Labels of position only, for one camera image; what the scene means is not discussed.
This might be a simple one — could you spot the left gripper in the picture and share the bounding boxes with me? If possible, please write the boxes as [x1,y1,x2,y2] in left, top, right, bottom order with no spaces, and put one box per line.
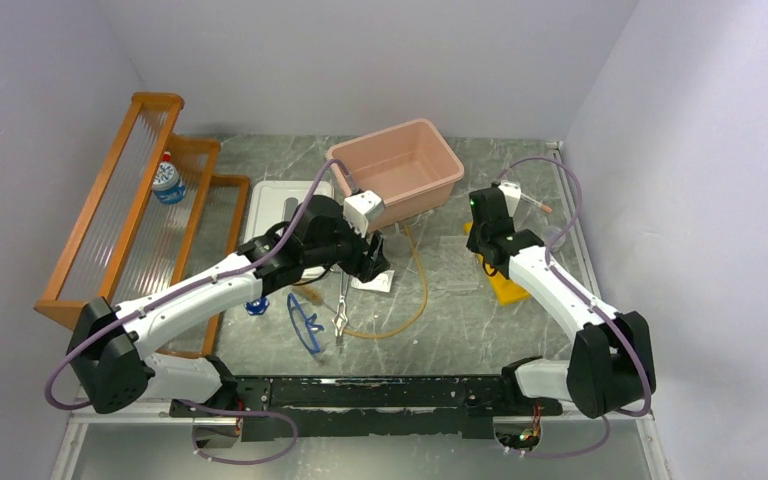
[303,208,389,281]

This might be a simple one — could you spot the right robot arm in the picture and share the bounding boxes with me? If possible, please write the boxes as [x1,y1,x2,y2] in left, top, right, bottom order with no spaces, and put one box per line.
[467,184,656,418]

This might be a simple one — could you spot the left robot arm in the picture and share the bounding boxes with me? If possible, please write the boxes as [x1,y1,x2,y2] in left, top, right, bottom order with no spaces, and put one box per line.
[64,191,390,416]

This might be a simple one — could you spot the clear plastic funnel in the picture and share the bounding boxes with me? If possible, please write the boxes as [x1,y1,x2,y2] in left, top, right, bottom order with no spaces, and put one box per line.
[382,223,411,261]

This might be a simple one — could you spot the clear acrylic tube rack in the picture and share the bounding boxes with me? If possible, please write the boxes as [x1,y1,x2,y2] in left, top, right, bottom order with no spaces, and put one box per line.
[434,235,479,293]

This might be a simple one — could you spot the yellow test tube rack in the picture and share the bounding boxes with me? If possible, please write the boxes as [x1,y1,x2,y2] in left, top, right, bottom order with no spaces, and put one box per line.
[476,254,531,306]

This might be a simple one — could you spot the clear petri dish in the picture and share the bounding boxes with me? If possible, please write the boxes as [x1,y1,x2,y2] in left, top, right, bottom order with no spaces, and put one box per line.
[540,225,566,253]

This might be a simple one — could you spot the white orange marker pen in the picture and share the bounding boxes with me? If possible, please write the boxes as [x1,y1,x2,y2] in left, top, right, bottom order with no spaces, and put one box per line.
[520,193,553,214]

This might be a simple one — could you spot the metal crucible tongs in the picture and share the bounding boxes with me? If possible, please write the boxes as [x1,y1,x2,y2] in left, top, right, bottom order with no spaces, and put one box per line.
[332,272,351,347]

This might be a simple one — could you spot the test tube brush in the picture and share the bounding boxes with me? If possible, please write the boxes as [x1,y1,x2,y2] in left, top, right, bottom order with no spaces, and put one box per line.
[292,285,333,310]

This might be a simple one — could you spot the yellow rubber tubing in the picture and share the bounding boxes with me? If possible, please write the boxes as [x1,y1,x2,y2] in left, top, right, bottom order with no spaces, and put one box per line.
[340,226,431,342]

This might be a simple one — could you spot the blue safety glasses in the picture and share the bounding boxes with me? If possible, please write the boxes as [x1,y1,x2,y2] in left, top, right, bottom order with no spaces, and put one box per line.
[286,293,325,355]

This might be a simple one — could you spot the pink plastic bin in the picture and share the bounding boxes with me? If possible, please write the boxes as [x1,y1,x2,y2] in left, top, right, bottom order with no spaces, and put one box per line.
[326,118,464,230]

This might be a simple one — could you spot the white bin lid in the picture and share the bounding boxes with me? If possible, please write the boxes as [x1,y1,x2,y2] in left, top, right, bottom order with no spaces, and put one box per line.
[240,180,312,243]

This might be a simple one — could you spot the graduated cylinder blue base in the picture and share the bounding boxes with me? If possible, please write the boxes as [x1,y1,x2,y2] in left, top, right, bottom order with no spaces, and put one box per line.
[244,297,270,316]

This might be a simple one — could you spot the blue white bottle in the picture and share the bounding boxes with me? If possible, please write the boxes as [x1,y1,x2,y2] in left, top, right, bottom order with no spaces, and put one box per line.
[152,151,187,205]

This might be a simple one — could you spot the orange wooden shelf rack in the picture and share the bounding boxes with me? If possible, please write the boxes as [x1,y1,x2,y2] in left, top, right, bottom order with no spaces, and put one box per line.
[34,92,251,330]

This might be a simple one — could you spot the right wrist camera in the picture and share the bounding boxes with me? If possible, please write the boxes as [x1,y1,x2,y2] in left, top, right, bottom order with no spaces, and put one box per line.
[498,181,522,217]

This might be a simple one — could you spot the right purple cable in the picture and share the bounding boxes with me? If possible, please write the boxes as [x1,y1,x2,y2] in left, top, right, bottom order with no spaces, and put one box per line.
[495,156,654,419]

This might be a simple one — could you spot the purple cable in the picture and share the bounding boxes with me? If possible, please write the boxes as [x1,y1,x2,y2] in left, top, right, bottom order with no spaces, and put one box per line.
[44,158,362,412]
[495,156,654,419]

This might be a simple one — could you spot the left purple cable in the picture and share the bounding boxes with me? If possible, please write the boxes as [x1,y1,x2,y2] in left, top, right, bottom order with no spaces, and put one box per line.
[44,158,362,412]

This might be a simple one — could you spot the black base frame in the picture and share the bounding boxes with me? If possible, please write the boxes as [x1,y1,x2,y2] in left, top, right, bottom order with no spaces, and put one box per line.
[169,374,563,442]

